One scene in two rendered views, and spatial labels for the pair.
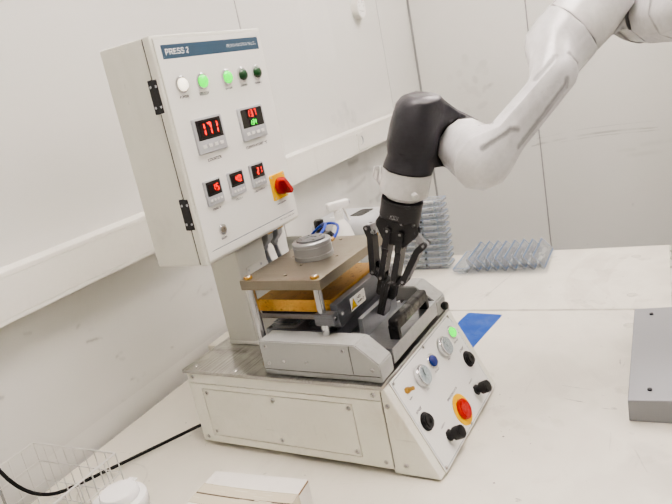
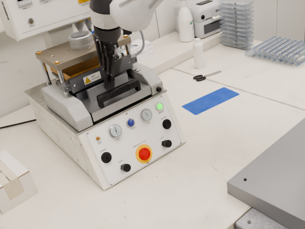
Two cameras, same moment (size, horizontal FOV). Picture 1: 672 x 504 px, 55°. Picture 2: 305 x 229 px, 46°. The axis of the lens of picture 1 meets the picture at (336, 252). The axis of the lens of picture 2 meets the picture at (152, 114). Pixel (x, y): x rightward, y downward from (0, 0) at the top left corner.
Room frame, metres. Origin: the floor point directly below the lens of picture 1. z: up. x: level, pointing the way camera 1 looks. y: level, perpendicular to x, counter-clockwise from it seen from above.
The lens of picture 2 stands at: (0.27, -0.64, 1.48)
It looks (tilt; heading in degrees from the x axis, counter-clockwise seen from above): 30 degrees down; 26
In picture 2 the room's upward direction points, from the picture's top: 10 degrees counter-clockwise
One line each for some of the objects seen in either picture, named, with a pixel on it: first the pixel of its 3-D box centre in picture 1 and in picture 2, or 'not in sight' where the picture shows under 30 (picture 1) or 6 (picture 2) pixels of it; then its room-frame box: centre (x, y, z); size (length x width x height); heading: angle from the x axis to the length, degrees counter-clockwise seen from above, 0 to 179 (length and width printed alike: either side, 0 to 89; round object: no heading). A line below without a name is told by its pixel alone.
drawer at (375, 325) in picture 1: (348, 320); (99, 86); (1.21, 0.00, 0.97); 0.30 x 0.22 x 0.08; 58
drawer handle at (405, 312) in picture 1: (409, 313); (119, 92); (1.14, -0.11, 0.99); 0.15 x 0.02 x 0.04; 148
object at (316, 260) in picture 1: (309, 265); (85, 48); (1.27, 0.06, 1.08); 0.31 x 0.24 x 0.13; 148
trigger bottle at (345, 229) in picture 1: (343, 236); (185, 17); (2.11, -0.04, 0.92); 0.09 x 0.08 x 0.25; 110
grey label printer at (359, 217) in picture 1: (355, 235); (200, 16); (2.24, -0.08, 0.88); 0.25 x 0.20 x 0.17; 55
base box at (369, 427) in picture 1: (347, 374); (105, 113); (1.25, 0.03, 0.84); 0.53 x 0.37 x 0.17; 58
